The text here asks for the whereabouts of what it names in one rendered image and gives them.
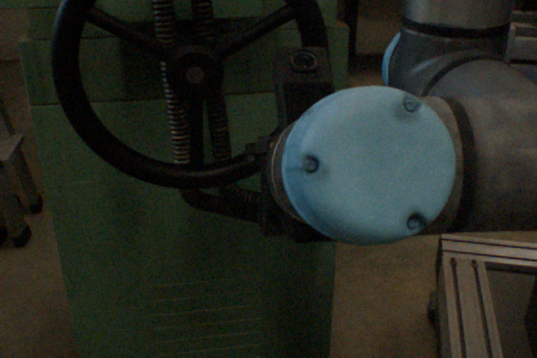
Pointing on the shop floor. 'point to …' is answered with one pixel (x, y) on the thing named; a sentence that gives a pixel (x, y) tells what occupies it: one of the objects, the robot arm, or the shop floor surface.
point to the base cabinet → (176, 248)
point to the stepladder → (11, 148)
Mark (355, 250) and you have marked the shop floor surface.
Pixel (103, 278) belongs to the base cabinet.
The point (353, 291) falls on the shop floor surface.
